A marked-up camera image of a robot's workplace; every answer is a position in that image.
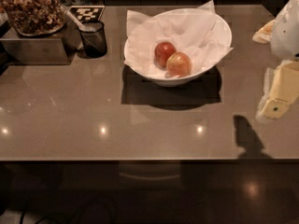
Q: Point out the orange red apple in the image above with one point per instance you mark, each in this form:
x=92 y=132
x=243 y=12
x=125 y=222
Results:
x=179 y=64

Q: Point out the white stirrer sticks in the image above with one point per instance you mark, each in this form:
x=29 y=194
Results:
x=71 y=16

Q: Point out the black white marker tag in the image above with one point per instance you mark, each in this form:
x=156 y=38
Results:
x=87 y=13

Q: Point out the white paper napkin liner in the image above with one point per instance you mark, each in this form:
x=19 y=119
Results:
x=187 y=31

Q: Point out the dark red apple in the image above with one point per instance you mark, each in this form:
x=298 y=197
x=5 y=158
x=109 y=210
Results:
x=163 y=51

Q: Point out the black mesh cup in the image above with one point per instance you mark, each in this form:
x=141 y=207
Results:
x=94 y=39

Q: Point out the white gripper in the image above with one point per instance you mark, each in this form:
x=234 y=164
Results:
x=286 y=34

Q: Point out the steel box stand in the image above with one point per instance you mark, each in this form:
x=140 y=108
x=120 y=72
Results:
x=56 y=49

